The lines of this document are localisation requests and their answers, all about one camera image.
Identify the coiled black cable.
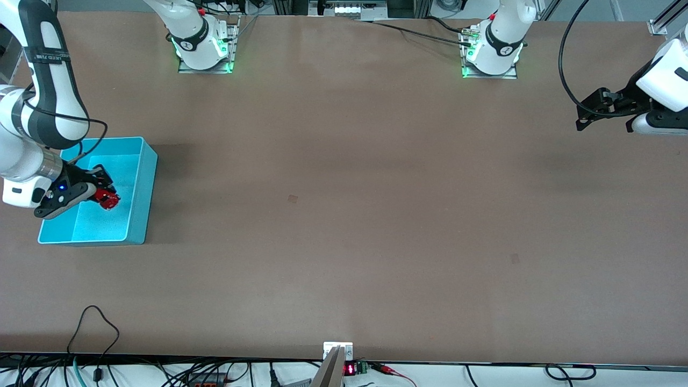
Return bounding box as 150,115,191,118
546,364,597,381

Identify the aluminium frame profile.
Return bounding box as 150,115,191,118
648,0,688,36

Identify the red beetle toy car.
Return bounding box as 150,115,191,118
94,188,121,211

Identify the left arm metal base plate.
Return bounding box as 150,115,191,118
461,27,518,80

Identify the lit metal rack equipment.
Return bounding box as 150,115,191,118
309,0,389,21

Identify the red clip lead wire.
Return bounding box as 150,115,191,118
370,363,417,386

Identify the blue plastic box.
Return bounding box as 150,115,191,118
38,137,159,246

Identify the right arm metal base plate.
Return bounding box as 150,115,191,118
178,16,240,74

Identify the looped thin black cable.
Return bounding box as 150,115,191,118
67,305,120,382

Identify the black cable to base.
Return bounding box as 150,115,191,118
371,17,474,46

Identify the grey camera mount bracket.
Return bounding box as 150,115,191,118
311,342,354,387

